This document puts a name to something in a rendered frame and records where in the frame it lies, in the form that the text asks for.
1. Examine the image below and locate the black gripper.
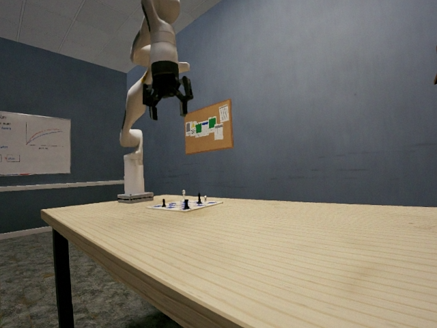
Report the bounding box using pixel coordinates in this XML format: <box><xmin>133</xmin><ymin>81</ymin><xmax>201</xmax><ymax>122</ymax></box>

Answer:
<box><xmin>142</xmin><ymin>60</ymin><xmax>193</xmax><ymax>120</ymax></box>

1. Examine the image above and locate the blue and white chessboard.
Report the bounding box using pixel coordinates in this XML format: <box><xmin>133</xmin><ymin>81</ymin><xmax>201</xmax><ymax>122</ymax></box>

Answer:
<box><xmin>145</xmin><ymin>200</ymin><xmax>223</xmax><ymax>213</ymax></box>

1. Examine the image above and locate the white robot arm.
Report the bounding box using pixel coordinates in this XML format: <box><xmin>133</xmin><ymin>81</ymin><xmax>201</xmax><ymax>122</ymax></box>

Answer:
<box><xmin>119</xmin><ymin>0</ymin><xmax>190</xmax><ymax>195</ymax></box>

